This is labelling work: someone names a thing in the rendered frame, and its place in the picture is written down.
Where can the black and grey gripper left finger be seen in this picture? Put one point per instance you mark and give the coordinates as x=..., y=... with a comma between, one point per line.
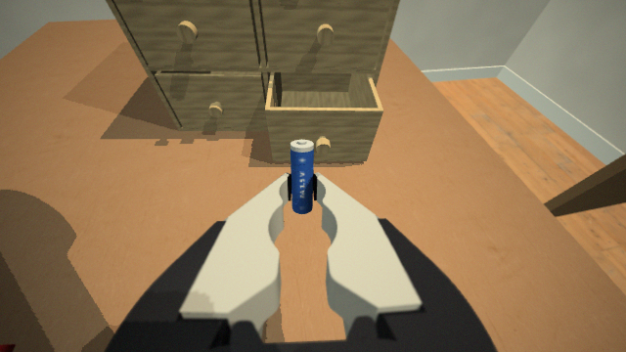
x=230, y=273

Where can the brown wooden chest of drawers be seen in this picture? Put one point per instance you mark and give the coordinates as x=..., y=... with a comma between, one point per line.
x=264, y=67

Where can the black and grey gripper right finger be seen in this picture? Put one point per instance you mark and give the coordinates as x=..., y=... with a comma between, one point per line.
x=374, y=270

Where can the blue aa battery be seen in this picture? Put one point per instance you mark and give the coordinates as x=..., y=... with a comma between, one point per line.
x=302, y=156

